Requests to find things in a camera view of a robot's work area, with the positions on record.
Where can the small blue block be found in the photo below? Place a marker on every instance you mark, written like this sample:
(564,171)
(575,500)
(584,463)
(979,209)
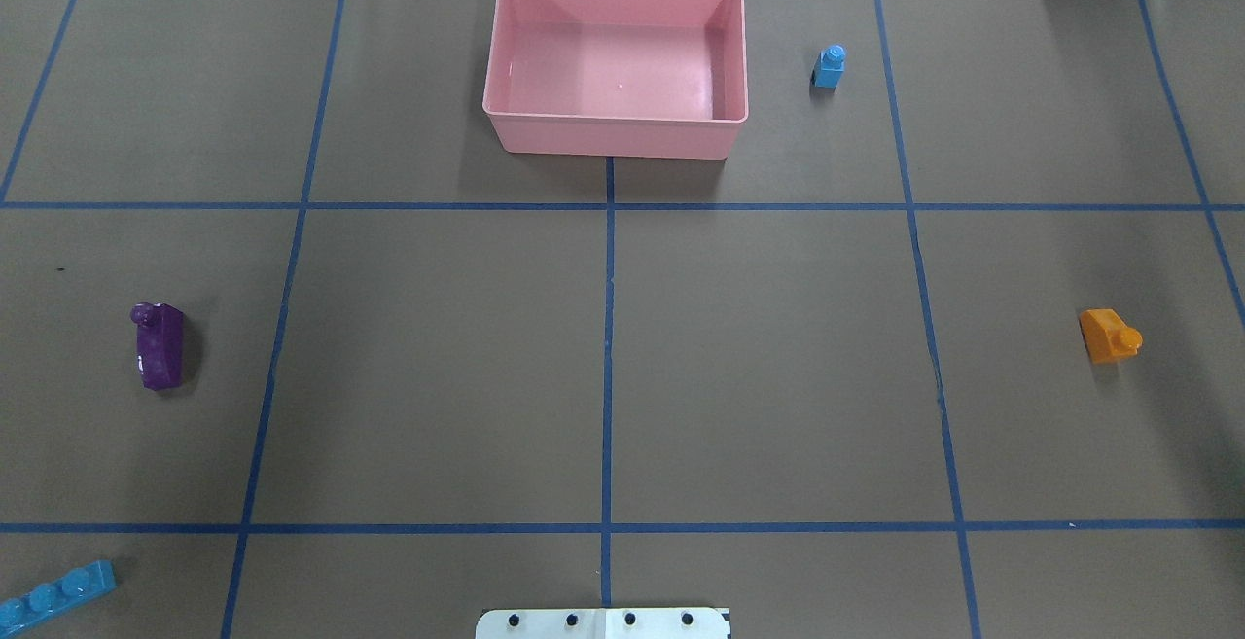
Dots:
(829,68)

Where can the orange sloped block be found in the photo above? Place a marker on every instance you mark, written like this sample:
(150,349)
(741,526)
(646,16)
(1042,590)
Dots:
(1108,340)

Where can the long blue studded block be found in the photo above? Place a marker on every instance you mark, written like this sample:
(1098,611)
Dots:
(49,601)

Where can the pink plastic box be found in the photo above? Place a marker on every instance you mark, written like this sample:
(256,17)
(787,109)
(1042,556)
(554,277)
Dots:
(618,78)

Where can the white mounting plate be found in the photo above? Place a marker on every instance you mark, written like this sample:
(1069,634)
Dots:
(642,622)

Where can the purple sloped block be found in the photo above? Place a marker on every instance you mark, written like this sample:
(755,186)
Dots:
(159,344)

